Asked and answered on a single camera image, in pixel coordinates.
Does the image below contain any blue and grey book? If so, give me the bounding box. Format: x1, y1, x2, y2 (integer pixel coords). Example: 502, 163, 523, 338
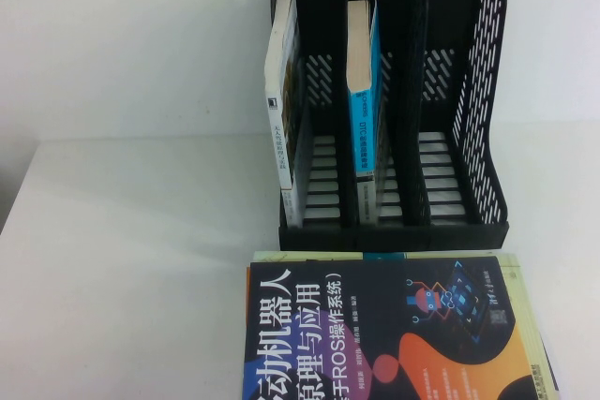
345, 0, 391, 227

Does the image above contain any white paperback book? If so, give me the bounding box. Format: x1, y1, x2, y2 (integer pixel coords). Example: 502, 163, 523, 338
263, 0, 311, 231

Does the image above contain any dark robot cover book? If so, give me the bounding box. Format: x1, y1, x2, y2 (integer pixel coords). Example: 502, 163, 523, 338
241, 257, 535, 400

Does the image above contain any black plastic book stand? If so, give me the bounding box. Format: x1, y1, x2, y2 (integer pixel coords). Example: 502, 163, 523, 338
269, 0, 512, 252

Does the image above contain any pale yellow book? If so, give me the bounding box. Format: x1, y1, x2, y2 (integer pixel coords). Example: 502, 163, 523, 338
250, 249, 559, 400

